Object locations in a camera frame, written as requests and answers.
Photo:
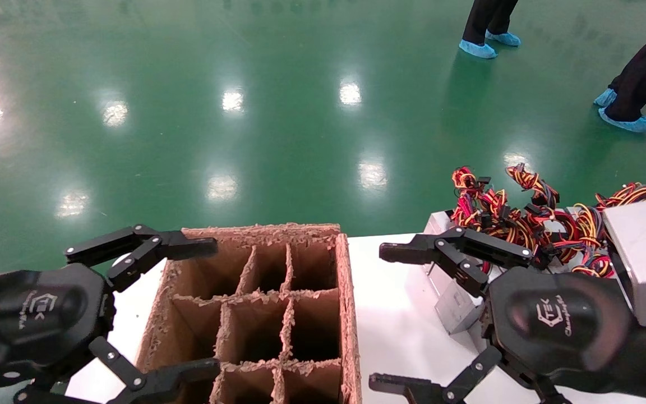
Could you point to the person in all black clothes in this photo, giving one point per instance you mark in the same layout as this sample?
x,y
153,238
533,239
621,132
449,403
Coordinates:
x,y
483,17

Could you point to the person with white shirt hem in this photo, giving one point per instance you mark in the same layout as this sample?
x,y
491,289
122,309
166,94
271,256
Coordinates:
x,y
642,73

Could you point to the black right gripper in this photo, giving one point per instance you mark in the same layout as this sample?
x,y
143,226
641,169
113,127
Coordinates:
x,y
558,325

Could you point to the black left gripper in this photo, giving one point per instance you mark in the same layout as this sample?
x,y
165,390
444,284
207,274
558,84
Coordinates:
x,y
31,320

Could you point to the brown divided cardboard box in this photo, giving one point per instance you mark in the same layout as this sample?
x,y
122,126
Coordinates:
x,y
345,314

